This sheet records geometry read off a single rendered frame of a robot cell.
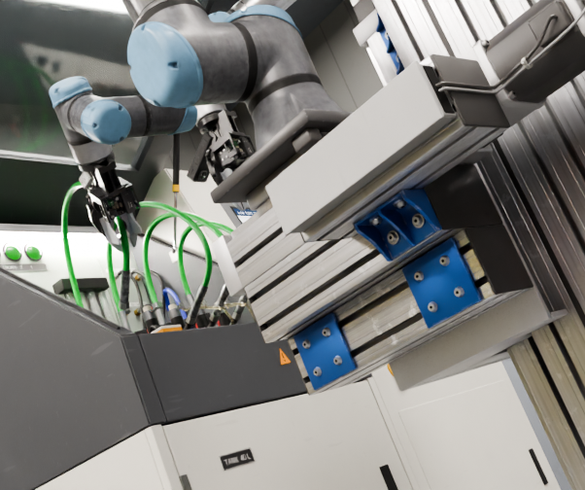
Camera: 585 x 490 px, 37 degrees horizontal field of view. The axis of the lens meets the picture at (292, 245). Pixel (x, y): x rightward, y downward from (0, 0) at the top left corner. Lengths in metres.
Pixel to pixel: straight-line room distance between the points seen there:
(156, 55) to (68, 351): 0.61
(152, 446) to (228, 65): 0.63
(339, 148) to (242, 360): 0.77
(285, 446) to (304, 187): 0.76
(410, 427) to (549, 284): 0.92
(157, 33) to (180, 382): 0.63
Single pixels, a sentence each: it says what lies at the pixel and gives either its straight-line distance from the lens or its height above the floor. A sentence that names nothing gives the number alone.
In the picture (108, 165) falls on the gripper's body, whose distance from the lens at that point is 1.66.
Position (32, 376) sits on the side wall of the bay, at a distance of 1.67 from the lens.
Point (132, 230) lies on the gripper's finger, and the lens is 1.78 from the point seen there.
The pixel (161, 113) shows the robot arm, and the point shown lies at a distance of 1.59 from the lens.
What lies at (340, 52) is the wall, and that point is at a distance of 4.66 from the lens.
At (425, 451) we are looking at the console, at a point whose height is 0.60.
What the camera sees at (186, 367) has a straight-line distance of 1.55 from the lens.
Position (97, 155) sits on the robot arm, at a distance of 1.66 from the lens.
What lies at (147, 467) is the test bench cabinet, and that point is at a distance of 1.47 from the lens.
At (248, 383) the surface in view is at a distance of 1.66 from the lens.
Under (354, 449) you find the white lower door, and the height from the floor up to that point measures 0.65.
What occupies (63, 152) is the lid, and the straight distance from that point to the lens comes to 2.22.
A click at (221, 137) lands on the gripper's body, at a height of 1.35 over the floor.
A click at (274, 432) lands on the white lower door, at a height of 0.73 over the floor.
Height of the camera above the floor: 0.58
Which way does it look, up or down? 16 degrees up
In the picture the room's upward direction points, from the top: 22 degrees counter-clockwise
